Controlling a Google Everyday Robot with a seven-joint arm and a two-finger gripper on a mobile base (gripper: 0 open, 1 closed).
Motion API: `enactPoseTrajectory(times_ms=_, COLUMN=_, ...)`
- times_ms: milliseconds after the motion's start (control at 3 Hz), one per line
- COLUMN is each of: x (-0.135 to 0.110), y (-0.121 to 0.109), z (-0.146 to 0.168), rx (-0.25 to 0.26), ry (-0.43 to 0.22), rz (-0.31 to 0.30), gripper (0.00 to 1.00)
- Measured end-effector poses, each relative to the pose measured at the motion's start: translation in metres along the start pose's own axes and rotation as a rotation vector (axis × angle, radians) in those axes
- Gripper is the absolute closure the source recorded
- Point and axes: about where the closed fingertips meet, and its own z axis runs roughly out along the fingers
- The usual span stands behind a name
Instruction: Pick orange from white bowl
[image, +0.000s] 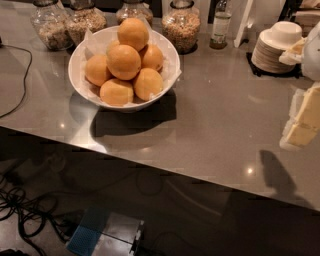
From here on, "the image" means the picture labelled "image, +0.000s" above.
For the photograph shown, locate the white upright stand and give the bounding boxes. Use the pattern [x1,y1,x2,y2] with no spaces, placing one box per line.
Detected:
[234,0,253,48]

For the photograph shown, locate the stack of white bowls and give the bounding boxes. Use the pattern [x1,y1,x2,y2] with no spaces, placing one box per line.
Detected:
[271,21,302,49]

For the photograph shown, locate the blue and grey box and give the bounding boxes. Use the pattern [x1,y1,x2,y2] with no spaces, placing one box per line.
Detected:
[66,208,144,256]

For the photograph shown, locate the far left glass jar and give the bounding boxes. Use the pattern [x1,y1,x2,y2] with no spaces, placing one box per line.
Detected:
[30,0,73,51]

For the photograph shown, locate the right glass cereal jar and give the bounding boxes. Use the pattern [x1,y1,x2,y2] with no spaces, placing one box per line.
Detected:
[162,0,201,54]

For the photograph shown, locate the black mat under plates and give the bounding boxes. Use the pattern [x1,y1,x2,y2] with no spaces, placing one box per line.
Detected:
[246,52,302,79]

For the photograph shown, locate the glass cereal jar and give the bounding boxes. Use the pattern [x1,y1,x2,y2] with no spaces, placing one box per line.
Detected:
[67,0,107,45]
[162,0,201,54]

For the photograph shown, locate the black cable on table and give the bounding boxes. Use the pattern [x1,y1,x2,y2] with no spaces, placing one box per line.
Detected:
[0,39,33,119]

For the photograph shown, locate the clear glass bottle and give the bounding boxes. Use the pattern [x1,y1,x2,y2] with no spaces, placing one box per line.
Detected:
[210,0,232,49]

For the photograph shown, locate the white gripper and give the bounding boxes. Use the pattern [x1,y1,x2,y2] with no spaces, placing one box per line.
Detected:
[279,22,320,151]

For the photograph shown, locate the front centre large orange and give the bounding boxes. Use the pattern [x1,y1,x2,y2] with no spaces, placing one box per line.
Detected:
[107,45,141,80]

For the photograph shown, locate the black floor cables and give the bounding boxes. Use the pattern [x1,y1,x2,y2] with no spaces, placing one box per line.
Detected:
[0,173,79,256]

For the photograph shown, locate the stack of paper plates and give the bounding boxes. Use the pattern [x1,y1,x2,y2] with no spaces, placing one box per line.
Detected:
[251,29,294,74]

